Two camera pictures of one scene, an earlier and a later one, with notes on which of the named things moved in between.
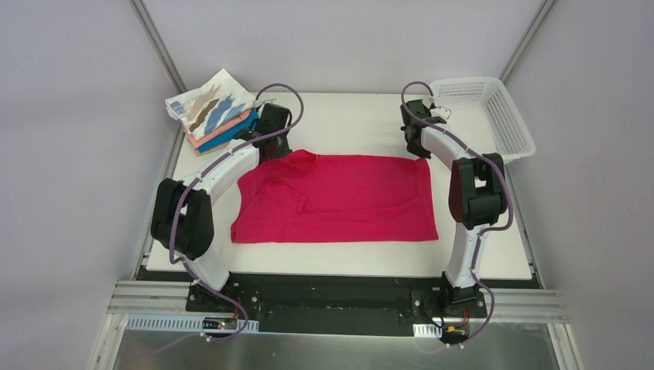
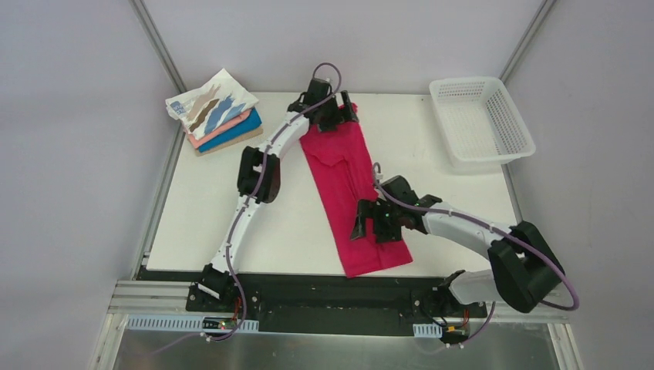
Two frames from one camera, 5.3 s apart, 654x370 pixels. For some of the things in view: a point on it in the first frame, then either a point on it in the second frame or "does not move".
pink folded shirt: (196, 142) does not move
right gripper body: (416, 145) to (376, 220)
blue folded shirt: (250, 124) does not move
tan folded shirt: (199, 153) does not move
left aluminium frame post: (159, 45) does not move
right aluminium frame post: (542, 14) does not move
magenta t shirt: (304, 198) to (342, 178)
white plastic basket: (483, 117) does not move
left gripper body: (273, 148) to (336, 112)
